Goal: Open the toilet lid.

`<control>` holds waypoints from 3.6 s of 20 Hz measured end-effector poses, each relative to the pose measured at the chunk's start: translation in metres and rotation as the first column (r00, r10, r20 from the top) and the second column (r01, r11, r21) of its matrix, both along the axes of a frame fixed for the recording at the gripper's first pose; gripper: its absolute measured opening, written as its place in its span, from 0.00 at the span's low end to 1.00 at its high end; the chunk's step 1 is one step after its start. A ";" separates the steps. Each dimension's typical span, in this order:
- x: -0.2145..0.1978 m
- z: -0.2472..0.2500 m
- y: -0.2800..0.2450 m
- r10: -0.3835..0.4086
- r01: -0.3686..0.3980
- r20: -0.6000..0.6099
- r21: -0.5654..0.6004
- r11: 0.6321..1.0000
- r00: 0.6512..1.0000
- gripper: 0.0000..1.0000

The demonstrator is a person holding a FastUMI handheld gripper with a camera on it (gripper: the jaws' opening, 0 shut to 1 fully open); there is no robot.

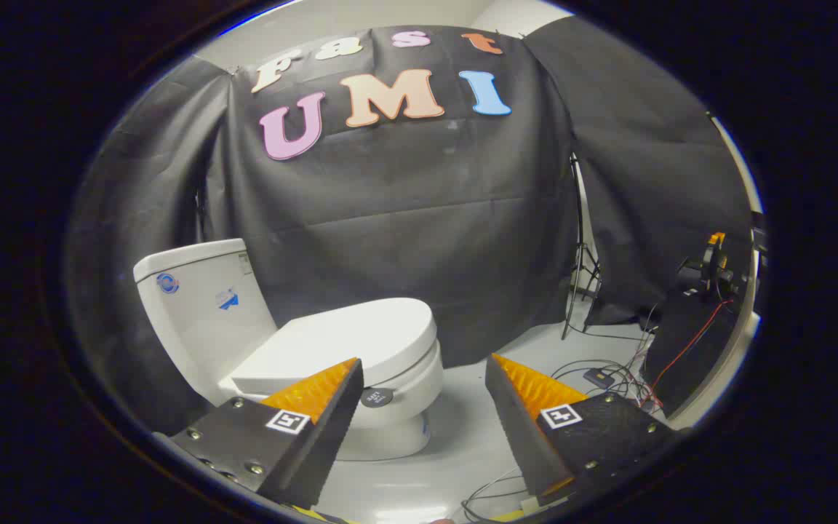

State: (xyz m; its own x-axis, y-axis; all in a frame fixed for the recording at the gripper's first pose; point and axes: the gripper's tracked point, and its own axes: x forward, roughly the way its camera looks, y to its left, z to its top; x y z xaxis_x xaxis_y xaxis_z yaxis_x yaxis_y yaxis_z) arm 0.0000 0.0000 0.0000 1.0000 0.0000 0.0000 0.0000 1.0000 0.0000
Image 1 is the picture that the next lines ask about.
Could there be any white toilet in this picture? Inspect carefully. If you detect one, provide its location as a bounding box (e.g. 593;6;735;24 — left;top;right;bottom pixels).
133;239;445;461

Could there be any black cloth covered table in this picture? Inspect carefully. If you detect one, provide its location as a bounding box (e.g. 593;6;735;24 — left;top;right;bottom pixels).
641;284;756;419

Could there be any black light stand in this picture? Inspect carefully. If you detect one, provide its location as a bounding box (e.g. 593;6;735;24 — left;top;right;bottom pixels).
561;153;603;341

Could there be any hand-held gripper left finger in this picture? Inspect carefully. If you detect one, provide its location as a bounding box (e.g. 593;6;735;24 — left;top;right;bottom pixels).
169;357;365;510

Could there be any thin black cable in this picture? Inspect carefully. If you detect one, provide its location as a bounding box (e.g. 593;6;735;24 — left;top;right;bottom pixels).
460;469;536;523

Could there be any red cable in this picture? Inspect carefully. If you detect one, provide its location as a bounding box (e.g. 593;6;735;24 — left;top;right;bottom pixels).
650;298;734;392

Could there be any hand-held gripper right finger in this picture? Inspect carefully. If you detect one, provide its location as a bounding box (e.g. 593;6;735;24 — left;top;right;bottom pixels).
484;354;682;508

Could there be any white toilet lid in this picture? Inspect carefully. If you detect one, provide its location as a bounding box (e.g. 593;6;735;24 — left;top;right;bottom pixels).
230;297;439;408

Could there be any black and orange device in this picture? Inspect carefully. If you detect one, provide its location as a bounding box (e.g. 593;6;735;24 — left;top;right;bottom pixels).
677;231;738;299

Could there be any black backdrop cloth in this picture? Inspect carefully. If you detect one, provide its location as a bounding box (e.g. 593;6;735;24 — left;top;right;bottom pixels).
66;16;754;437

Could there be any tangle of floor cables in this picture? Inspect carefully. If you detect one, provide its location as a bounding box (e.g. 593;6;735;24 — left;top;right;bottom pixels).
550;306;666;410

